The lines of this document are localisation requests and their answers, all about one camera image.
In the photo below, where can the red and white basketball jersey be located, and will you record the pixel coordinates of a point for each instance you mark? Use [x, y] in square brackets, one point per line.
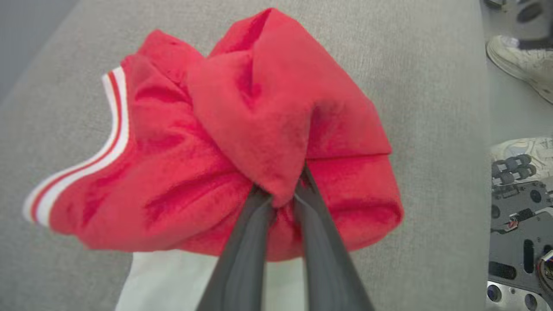
[259, 108]

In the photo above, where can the white sneaker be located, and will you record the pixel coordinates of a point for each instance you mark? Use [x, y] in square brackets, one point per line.
[518, 60]

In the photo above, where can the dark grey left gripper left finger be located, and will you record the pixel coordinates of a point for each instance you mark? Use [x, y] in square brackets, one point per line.
[242, 259]

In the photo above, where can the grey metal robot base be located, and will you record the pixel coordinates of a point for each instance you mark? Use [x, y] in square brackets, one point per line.
[518, 233]

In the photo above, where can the grey fabric sofa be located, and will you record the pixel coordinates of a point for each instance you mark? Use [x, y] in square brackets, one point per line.
[432, 129]

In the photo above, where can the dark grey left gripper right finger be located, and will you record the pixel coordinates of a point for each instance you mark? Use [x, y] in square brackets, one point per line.
[324, 259]

